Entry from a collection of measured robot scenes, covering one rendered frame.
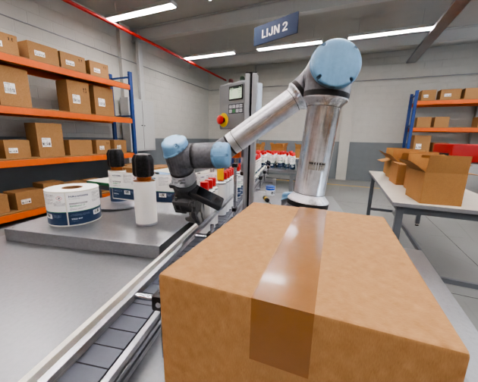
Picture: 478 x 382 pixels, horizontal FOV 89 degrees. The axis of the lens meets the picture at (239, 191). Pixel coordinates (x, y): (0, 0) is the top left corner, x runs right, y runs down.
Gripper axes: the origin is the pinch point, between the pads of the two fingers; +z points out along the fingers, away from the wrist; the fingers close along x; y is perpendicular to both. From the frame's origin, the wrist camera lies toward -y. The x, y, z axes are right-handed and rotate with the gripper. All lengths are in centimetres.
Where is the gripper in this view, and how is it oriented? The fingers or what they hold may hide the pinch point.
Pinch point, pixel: (202, 223)
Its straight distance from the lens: 93.7
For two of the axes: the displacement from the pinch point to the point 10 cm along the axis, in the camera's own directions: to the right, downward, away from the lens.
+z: 0.8, 7.4, 6.6
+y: -9.8, -0.6, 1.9
